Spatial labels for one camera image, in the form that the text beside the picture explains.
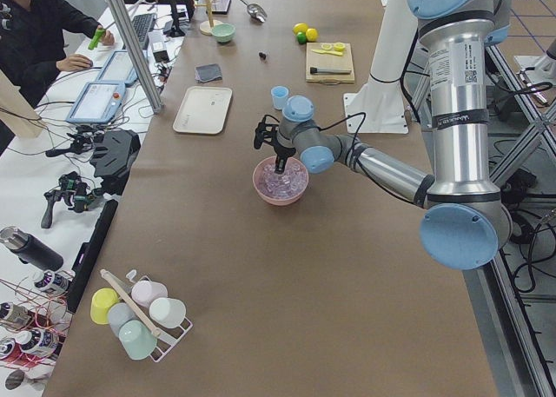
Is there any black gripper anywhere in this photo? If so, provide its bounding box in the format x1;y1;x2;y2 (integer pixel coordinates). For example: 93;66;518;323
274;131;296;174

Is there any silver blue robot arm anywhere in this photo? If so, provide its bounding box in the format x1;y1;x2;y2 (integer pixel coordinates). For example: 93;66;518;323
254;0;512;270

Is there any pink bowl of ice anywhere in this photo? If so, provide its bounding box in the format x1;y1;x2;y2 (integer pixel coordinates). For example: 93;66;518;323
252;156;309;206

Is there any light blue plastic cup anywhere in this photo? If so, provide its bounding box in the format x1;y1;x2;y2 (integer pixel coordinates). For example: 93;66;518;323
270;85;289;110

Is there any steel ice scoop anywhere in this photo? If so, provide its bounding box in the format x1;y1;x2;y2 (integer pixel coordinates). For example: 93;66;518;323
240;0;268;23

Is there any white cup on rack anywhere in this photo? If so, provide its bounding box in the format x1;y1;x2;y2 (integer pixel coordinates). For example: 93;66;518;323
149;297;187;328

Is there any pink cup on rack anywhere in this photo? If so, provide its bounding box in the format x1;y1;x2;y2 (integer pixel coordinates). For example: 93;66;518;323
131;280;168;308

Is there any white cup rack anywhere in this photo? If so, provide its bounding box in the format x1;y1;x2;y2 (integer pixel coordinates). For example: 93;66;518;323
100;269;194;363

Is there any grey cup on rack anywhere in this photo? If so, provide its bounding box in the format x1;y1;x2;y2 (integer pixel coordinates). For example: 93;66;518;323
107;302;136;336

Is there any yellow cup on rack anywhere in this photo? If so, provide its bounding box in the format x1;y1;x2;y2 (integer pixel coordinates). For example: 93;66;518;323
89;288;120;325

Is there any mint cup on rack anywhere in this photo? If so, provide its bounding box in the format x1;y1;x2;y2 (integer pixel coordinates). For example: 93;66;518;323
118;320;157;361

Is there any cream rabbit serving tray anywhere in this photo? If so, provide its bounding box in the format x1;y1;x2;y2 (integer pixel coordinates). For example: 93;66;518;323
172;86;233;136

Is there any steel muddler black tip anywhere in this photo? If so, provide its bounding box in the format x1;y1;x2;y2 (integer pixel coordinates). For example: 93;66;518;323
309;67;352;75

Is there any wooden cutting board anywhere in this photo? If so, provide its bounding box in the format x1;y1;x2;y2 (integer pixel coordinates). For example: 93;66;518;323
306;43;355;84

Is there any grey folded cloth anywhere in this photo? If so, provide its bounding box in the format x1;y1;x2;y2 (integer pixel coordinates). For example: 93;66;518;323
195;63;222;83

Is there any yellow plastic knife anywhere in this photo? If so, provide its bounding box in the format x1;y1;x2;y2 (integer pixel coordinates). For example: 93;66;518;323
310;49;344;56

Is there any green lime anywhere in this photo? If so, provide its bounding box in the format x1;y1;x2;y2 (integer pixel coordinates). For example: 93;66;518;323
296;31;308;45

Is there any yellow lemon near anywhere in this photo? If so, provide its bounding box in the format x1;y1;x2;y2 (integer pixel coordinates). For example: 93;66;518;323
305;28;319;43

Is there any yellow lemon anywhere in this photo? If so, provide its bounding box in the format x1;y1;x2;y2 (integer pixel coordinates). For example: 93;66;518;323
292;23;308;35
305;28;319;43

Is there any yellow lemon far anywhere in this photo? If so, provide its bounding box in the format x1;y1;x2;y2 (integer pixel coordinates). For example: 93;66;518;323
292;23;308;35

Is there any mint green bowl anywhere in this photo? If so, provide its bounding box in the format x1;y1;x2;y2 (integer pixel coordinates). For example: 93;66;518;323
211;23;235;43

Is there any wooden glass drying stand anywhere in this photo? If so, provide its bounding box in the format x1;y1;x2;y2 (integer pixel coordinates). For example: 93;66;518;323
196;0;222;36

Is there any blue teach pendant far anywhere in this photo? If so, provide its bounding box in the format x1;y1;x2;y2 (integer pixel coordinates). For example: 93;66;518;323
96;50;138;87

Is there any blue teach pendant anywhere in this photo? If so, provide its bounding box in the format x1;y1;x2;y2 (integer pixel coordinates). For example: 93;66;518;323
66;81;127;124
96;50;138;87

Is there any blue teach pendant near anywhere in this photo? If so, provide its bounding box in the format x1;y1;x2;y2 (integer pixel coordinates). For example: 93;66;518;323
66;81;127;124

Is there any black thermos bottle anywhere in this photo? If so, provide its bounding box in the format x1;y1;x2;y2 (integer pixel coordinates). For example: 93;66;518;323
1;226;63;271

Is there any seated person in black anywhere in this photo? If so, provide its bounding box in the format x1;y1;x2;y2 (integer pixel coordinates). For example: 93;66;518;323
0;0;116;111

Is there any aluminium frame post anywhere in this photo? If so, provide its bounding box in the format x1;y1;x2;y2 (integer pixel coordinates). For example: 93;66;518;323
107;0;163;114

